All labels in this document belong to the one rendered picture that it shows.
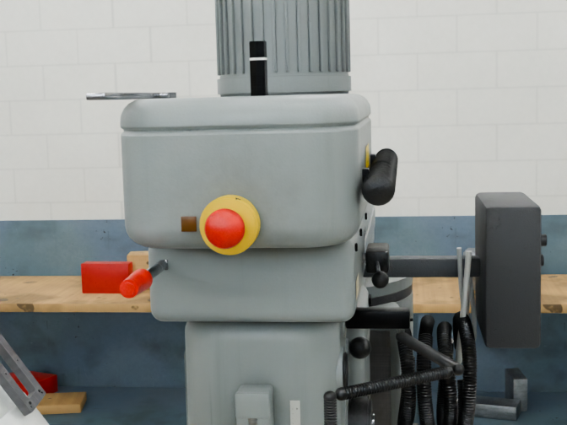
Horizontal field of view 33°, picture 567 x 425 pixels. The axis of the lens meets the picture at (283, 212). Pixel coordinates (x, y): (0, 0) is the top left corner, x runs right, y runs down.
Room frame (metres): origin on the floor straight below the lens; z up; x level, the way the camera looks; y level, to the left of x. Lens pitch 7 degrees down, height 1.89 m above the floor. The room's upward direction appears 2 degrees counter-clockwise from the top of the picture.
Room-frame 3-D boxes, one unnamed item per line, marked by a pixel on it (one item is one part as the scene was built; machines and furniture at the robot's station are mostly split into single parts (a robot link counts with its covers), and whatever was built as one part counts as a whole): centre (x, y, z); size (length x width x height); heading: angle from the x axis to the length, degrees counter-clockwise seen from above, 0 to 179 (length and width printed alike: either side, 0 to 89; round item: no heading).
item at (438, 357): (1.12, -0.17, 1.58); 0.17 x 0.01 x 0.01; 16
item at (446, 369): (1.00, -0.12, 1.58); 0.17 x 0.01 x 0.01; 120
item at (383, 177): (1.21, -0.12, 1.79); 0.45 x 0.04 x 0.04; 173
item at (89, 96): (1.06, 0.16, 1.89); 0.24 x 0.04 x 0.01; 172
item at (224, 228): (0.95, 0.06, 1.76); 0.04 x 0.03 x 0.04; 83
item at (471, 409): (1.44, -0.20, 1.45); 0.18 x 0.16 x 0.21; 173
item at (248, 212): (0.97, 0.05, 1.76); 0.06 x 0.02 x 0.06; 83
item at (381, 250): (1.25, -0.12, 1.66); 0.12 x 0.04 x 0.04; 173
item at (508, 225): (1.45, -0.35, 1.62); 0.20 x 0.09 x 0.21; 173
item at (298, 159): (1.21, 0.02, 1.81); 0.47 x 0.26 x 0.16; 173
